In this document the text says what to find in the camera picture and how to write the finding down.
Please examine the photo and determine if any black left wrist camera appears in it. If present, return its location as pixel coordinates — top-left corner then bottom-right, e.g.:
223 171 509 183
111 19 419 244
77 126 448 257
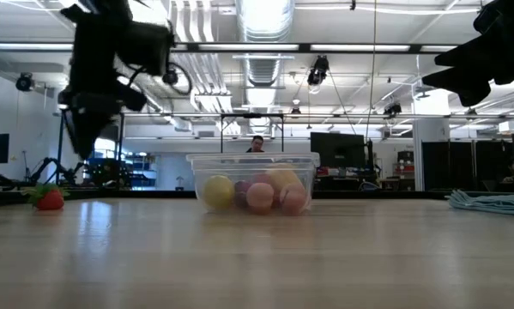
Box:
118 20 175 78

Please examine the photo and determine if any purple toy grape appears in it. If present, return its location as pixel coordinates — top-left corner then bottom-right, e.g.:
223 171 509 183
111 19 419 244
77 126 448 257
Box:
233 179 254 210

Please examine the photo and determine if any clear plastic tupperware container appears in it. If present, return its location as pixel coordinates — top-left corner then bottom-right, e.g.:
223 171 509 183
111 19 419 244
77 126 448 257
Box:
185 151 321 215

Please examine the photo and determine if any blue storage rack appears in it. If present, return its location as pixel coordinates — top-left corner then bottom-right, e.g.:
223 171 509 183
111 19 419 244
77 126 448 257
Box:
83 148 159 189

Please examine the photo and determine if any black hanging camera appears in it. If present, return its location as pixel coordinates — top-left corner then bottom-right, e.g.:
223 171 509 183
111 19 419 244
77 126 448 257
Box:
305 54 331 88

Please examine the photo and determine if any yellow toy lemon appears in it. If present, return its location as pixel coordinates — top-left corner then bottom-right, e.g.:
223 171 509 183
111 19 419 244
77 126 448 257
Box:
202 174 236 211

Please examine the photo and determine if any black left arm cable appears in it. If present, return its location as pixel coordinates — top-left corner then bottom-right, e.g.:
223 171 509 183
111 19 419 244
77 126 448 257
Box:
164 61 194 97

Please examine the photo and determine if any black partition screen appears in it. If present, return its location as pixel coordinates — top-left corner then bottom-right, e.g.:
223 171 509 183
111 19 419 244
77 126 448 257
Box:
421 139 514 192

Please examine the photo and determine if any red toy strawberry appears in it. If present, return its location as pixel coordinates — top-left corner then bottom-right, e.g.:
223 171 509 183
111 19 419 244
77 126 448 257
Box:
22 183 71 212

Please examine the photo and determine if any overhead LED light bar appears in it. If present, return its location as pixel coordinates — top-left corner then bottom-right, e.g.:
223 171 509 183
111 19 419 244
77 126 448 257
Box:
0 41 459 55

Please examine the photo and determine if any black computer monitor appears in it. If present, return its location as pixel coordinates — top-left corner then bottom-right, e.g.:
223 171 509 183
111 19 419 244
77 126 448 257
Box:
309 131 367 170

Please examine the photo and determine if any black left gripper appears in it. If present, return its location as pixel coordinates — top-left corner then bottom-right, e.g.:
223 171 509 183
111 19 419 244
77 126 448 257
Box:
57 80 149 161

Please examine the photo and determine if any teal folded cloth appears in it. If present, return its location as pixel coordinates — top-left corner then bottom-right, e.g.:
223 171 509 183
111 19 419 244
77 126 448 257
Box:
447 189 514 217

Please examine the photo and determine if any black aluminium table frame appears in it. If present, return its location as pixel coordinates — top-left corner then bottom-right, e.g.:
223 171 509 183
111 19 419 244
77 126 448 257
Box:
0 187 455 203

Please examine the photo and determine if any pink toy peach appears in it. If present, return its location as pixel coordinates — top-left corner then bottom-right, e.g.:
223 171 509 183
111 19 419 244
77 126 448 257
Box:
245 182 276 215
278 183 309 216

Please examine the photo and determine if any black ceiling spotlight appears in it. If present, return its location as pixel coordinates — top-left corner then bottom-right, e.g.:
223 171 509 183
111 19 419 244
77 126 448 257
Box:
383 101 403 117
15 71 35 93
160 66 180 87

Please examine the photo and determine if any silver ventilation duct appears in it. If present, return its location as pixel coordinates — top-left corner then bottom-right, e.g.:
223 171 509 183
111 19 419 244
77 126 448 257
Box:
234 0 296 135

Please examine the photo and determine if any person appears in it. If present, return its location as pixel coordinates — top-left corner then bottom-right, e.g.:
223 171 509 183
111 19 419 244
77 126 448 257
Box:
245 134 267 155

